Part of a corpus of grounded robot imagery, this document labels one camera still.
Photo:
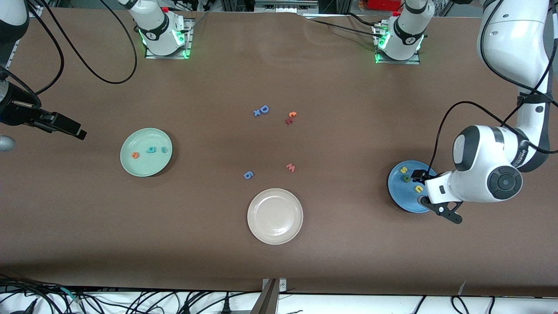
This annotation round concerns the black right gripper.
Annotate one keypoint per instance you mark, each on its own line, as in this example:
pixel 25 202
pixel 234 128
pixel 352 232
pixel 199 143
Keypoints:
pixel 17 114

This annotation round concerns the blue foam letter D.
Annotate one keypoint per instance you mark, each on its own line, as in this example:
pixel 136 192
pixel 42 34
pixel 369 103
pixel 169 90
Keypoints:
pixel 262 109

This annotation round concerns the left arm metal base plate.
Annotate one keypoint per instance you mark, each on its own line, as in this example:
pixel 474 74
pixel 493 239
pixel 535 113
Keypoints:
pixel 392 62

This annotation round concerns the green round plate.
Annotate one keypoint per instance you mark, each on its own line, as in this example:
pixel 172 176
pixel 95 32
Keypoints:
pixel 144 168

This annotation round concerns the blue foam letter g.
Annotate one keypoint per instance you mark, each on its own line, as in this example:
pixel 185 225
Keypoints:
pixel 248 175

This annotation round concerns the aluminium frame beam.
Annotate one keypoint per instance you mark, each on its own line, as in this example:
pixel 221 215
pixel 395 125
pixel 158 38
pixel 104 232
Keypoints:
pixel 283 5

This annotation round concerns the aluminium frame corner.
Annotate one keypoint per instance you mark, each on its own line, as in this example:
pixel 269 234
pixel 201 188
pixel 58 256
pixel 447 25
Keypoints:
pixel 37 11

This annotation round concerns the blue round plate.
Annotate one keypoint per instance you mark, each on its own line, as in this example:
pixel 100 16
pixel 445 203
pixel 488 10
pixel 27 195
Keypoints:
pixel 401 196

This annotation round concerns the white tape scrap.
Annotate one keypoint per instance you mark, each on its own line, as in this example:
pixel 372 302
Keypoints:
pixel 462 288

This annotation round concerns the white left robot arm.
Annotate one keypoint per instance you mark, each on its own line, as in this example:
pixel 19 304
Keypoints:
pixel 479 174

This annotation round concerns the brown table cover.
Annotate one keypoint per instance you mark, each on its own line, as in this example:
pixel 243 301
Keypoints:
pixel 279 261

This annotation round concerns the red box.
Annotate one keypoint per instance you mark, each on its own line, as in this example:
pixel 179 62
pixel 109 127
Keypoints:
pixel 383 4

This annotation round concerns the aluminium side rail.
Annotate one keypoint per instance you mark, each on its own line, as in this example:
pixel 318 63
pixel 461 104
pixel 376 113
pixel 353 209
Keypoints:
pixel 15 48

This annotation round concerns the metal table clamp bracket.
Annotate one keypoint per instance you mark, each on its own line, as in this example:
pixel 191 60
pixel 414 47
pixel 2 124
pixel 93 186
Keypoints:
pixel 272 296

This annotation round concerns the beige round plate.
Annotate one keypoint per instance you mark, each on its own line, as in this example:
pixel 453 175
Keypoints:
pixel 275 216

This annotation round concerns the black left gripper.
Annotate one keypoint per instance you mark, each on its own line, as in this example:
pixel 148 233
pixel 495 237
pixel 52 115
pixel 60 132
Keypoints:
pixel 418 175

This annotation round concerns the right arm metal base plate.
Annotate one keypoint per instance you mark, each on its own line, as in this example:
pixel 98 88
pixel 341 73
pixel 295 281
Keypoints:
pixel 188 39

